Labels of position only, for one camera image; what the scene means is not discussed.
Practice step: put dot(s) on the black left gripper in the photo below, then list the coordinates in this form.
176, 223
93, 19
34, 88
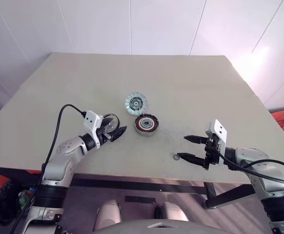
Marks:
105, 135

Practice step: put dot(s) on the small metal washer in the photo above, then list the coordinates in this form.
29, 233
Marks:
176, 156

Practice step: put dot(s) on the grey robot torso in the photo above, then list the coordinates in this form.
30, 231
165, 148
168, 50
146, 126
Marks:
144, 228

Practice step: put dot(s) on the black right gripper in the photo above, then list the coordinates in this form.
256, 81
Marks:
211, 153

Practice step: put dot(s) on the black tape strip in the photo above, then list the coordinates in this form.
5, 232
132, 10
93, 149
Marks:
140, 199

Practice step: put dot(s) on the black table frame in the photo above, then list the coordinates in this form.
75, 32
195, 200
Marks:
137, 185

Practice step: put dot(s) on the pale rounded robot foot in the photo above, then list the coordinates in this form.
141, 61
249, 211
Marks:
107, 214
173, 212

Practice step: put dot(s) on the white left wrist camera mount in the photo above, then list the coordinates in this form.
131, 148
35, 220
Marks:
91, 119

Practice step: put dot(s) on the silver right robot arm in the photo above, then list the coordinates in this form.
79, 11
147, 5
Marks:
254, 156

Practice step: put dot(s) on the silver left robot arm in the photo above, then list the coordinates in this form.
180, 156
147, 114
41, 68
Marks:
66, 147

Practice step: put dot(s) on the round translucent disc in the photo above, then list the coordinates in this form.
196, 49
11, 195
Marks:
114, 127

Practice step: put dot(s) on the pale rounded right robot foot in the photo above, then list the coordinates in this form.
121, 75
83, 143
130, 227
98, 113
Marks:
173, 212

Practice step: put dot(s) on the green object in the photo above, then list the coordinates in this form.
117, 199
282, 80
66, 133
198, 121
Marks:
23, 198

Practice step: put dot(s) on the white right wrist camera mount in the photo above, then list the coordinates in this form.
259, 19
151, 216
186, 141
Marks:
218, 129

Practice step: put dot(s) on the motor stator with copper windings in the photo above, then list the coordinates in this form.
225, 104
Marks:
142, 129

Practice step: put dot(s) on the silver finned motor disc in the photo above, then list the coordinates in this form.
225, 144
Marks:
136, 103

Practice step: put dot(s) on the pale rounded left robot foot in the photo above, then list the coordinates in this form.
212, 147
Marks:
107, 214

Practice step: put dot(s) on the black rounded bag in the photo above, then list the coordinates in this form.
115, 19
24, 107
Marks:
4, 202

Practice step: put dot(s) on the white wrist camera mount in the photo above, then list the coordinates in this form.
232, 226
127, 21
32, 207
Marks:
91, 119
218, 129

